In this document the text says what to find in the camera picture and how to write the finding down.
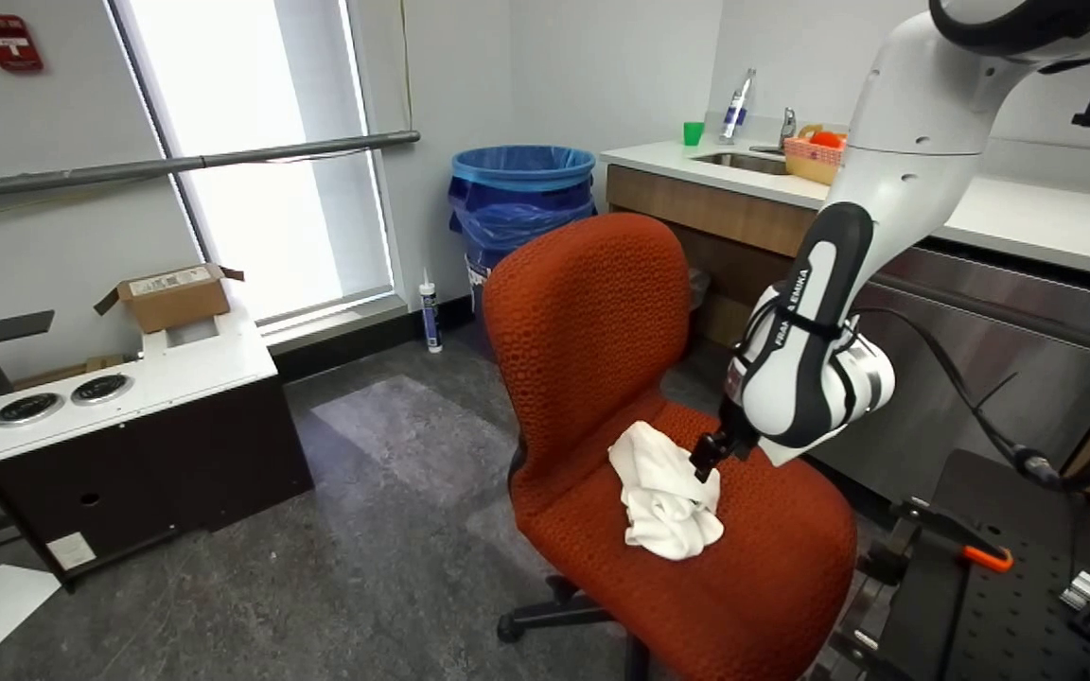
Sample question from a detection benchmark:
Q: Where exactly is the cardboard box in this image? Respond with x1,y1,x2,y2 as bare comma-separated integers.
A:
94,264,240,333

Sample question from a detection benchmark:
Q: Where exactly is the clamp with orange handle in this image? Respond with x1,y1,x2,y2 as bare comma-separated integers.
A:
860,497,1014,588

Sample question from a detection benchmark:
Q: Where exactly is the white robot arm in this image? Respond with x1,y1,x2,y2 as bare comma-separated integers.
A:
691,0,1090,477

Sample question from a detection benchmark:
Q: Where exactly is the grey wall handrail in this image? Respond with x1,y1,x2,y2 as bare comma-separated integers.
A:
0,130,422,198

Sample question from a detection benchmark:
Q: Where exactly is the black perforated robot table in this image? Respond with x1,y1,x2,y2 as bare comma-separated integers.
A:
882,449,1090,681

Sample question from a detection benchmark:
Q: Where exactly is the black hanging cable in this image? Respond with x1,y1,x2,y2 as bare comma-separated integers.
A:
865,119,1090,497

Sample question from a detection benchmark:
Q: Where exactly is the wooden counter cabinet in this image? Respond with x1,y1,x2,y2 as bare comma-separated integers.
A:
605,162,814,348

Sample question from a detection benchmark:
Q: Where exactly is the steel sink faucet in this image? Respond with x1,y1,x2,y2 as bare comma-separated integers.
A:
778,106,799,154

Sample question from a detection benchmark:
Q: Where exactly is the blue lined trash bin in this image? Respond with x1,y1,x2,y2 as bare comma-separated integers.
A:
448,144,596,271

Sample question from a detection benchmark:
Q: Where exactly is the tan basket with orange items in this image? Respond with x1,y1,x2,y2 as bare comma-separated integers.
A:
783,126,848,187

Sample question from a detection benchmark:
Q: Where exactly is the white top dark cabinet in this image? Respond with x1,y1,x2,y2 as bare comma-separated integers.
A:
0,312,316,591

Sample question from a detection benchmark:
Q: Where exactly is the white cloth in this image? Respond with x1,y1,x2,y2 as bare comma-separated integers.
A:
609,420,722,562

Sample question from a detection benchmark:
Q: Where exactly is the stainless steel dishwasher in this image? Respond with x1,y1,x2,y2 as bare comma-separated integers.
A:
814,240,1090,497

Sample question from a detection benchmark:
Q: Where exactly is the green plastic cup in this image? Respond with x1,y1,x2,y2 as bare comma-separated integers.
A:
682,120,707,149

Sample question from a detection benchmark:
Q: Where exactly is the clear water bottle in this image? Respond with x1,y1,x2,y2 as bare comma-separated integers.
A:
720,67,756,144

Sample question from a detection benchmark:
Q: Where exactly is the red office chair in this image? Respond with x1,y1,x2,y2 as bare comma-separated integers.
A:
486,213,856,681

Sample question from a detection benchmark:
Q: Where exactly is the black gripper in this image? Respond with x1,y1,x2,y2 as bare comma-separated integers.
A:
694,404,762,482

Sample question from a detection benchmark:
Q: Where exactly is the red fire alarm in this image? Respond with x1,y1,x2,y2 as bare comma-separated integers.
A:
0,15,42,77

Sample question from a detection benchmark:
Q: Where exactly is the white spray bottle on floor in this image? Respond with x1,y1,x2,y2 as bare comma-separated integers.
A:
422,280,445,356

